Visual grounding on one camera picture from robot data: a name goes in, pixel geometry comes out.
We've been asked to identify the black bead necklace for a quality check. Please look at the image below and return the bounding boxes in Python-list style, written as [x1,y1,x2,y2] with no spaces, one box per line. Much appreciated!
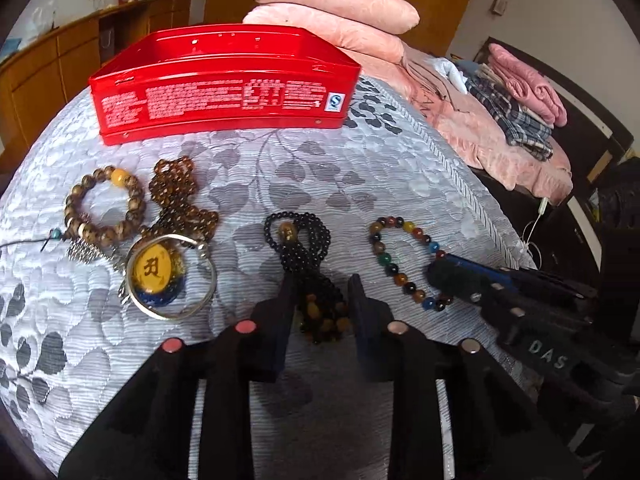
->
[263,212,351,345]

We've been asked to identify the white plastic bag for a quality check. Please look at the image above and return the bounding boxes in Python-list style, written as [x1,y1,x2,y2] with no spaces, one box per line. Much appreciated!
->
[30,2,57,34]

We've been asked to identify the white charger cable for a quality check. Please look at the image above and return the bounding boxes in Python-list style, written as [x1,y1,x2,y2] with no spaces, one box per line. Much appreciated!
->
[522,197,551,262]

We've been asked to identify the dark cord with teal bead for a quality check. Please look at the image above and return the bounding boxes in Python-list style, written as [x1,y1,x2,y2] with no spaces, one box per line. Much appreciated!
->
[0,229,66,254]

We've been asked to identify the folded pink garment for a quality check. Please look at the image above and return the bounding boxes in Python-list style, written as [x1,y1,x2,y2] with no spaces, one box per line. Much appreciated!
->
[487,42,569,129]

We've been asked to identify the wooden sideboard desk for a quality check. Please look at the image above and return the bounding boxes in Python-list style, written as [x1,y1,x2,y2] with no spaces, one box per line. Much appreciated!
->
[0,0,194,171]

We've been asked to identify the dark wooden headboard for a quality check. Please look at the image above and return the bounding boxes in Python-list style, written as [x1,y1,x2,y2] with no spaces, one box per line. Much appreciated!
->
[480,36,637,162]

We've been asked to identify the white cloth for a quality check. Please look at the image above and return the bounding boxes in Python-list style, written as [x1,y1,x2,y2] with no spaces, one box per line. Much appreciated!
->
[432,57,469,94]

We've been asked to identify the silver bangle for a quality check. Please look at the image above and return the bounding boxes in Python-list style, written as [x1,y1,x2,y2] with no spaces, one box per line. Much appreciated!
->
[124,233,219,322]

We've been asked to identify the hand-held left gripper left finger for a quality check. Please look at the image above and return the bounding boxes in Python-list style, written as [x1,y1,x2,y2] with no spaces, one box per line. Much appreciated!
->
[57,272,296,480]

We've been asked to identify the red tin box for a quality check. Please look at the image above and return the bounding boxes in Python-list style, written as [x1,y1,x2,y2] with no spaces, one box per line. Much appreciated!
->
[89,29,362,147]

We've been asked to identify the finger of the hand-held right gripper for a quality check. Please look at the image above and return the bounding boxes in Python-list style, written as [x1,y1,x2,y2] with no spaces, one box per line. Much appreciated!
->
[446,253,598,306]
[426,259,531,346]

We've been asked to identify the multicolour bead bracelet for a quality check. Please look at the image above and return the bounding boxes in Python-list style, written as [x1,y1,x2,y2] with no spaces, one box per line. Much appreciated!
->
[369,215,455,312]

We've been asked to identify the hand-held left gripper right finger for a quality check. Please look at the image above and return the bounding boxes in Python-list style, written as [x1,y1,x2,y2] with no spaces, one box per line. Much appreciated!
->
[347,272,586,480]

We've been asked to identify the folded plaid clothes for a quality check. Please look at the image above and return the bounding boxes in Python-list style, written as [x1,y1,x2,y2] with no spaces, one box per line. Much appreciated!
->
[465,66,555,162]

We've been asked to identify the yellow and blue round pendant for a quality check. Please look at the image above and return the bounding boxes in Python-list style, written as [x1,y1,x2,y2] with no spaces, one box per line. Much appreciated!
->
[131,242,188,309]

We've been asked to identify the brown wooden bead bracelet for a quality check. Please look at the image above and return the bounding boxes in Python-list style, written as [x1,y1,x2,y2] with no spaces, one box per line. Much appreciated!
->
[64,166,146,264]

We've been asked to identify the grey leaf-pattern quilted bedspread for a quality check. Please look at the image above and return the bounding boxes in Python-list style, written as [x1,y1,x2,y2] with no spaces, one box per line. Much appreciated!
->
[0,76,540,480]

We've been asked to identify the amber bead necklace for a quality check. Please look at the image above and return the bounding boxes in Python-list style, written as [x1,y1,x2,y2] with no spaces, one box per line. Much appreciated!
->
[141,156,221,241]

